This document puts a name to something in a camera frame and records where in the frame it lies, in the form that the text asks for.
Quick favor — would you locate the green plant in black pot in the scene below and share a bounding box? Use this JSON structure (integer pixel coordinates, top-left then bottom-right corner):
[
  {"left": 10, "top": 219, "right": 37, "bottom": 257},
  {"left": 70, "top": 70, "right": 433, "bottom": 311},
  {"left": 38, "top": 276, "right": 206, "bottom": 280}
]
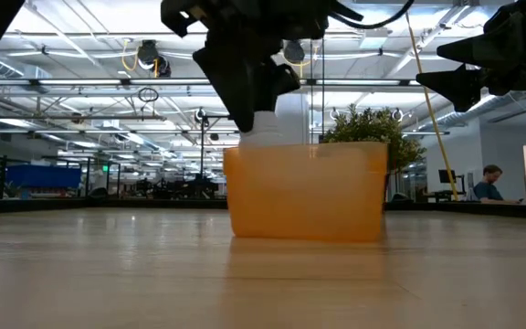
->
[{"left": 321, "top": 103, "right": 427, "bottom": 214}]

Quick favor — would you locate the black gantry frame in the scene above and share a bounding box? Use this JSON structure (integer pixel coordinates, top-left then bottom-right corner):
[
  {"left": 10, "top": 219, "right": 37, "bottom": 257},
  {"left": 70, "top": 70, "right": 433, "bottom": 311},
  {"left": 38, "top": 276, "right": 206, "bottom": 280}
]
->
[{"left": 198, "top": 113, "right": 246, "bottom": 184}]

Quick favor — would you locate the white pill bottle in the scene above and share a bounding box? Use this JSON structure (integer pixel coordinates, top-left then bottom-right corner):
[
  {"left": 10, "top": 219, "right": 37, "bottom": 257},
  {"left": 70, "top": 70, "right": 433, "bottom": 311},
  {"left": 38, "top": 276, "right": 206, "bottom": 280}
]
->
[{"left": 238, "top": 109, "right": 287, "bottom": 148}]

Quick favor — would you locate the standing desk with monitor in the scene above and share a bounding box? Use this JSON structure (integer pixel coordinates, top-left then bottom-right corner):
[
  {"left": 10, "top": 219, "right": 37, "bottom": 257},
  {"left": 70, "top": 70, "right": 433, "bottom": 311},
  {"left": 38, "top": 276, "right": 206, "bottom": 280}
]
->
[{"left": 422, "top": 168, "right": 469, "bottom": 203}]

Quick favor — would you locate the orange plastic basket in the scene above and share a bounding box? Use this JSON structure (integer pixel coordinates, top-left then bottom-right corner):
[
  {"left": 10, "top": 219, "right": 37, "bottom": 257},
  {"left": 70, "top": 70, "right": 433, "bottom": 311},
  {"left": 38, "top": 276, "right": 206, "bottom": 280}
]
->
[{"left": 222, "top": 141, "right": 390, "bottom": 243}]

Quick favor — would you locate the blue plastic bin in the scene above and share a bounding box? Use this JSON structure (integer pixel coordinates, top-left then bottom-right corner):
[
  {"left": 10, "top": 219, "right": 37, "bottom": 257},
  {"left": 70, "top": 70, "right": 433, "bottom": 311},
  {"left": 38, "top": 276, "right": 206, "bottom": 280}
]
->
[{"left": 5, "top": 164, "right": 83, "bottom": 191}]

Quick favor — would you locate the person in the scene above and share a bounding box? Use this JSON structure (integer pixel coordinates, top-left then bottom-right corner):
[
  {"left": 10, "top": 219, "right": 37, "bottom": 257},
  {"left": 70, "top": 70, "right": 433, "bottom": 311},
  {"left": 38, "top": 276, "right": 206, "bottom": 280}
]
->
[{"left": 472, "top": 164, "right": 523, "bottom": 206}]

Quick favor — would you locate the yellow hanging cable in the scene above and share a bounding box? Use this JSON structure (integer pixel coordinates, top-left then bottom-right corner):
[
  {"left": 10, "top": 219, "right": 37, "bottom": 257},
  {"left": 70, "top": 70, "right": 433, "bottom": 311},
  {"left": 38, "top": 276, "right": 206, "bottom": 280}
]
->
[{"left": 401, "top": 0, "right": 459, "bottom": 202}]

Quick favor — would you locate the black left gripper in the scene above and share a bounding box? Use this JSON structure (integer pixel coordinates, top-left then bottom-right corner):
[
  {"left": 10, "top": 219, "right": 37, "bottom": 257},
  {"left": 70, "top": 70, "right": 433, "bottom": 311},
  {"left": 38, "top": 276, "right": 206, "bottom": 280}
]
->
[{"left": 160, "top": 0, "right": 333, "bottom": 134}]

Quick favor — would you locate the black ceiling cable reel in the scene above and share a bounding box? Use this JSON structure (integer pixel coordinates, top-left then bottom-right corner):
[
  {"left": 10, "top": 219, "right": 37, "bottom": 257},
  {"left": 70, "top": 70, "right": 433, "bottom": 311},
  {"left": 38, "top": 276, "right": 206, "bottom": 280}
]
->
[
  {"left": 135, "top": 39, "right": 173, "bottom": 79},
  {"left": 283, "top": 39, "right": 308, "bottom": 65}
]

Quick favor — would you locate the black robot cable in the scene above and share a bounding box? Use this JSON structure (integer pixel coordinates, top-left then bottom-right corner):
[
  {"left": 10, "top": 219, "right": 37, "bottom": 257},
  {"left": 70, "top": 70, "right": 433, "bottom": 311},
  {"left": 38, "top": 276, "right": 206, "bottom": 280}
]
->
[{"left": 329, "top": 0, "right": 416, "bottom": 31}]

